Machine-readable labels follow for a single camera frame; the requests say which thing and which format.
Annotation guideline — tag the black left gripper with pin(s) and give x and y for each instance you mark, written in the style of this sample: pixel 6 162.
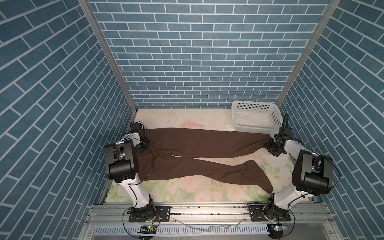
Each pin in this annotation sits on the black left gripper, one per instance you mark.
pixel 138 150

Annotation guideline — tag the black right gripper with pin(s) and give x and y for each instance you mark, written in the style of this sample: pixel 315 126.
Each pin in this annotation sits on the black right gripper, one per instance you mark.
pixel 267 145

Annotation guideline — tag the brown trousers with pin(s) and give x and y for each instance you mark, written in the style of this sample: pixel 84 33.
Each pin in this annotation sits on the brown trousers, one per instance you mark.
pixel 177 152

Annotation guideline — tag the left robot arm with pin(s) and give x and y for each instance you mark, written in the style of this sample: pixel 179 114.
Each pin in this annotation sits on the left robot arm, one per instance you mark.
pixel 122 166

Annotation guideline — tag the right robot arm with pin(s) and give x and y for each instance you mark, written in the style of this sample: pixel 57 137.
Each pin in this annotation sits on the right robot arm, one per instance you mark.
pixel 312 176

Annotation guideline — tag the white perforated plastic basket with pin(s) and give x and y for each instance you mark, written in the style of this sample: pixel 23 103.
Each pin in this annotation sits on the white perforated plastic basket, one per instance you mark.
pixel 256 117

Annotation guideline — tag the left green circuit board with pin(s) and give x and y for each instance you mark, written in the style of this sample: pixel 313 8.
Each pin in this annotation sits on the left green circuit board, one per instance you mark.
pixel 147 230

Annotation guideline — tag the green circuit board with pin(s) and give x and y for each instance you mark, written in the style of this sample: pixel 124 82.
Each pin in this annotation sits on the green circuit board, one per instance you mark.
pixel 147 230
pixel 275 231

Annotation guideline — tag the right green circuit board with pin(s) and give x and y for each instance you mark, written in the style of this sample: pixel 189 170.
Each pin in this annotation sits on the right green circuit board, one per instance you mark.
pixel 275 231

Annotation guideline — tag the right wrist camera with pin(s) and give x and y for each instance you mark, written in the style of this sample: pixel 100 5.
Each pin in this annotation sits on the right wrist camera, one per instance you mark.
pixel 286 131

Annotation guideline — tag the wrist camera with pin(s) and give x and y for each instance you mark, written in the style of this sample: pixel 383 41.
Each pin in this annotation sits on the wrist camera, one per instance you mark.
pixel 136 127
pixel 286 131

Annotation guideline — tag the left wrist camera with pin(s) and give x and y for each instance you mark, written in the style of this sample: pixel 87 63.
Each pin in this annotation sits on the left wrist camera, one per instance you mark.
pixel 136 127

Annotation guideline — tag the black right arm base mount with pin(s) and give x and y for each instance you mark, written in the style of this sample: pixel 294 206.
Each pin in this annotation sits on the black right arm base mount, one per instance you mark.
pixel 260 213

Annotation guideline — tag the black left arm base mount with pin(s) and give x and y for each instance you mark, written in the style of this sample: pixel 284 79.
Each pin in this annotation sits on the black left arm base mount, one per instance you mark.
pixel 162 213

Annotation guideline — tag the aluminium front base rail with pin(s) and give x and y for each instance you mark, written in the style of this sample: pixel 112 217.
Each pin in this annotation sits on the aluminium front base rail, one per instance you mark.
pixel 309 221

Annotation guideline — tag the white slotted cable duct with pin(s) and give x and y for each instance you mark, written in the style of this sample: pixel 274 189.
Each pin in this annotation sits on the white slotted cable duct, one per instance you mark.
pixel 182 230

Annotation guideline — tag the aluminium left corner post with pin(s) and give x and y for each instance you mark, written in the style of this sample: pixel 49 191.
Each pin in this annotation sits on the aluminium left corner post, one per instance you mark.
pixel 93 22

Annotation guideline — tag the aluminium corner post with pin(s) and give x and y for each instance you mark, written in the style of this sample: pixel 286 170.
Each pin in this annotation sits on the aluminium corner post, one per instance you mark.
pixel 93 22
pixel 318 30

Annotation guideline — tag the aluminium right corner post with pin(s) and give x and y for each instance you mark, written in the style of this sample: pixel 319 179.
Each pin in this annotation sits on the aluminium right corner post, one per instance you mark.
pixel 318 30

